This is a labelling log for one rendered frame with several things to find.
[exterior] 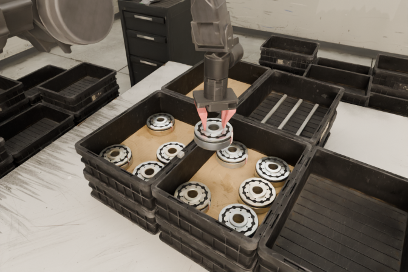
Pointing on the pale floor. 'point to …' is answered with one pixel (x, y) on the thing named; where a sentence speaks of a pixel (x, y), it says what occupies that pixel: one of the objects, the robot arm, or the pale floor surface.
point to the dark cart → (157, 31)
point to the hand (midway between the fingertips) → (214, 125)
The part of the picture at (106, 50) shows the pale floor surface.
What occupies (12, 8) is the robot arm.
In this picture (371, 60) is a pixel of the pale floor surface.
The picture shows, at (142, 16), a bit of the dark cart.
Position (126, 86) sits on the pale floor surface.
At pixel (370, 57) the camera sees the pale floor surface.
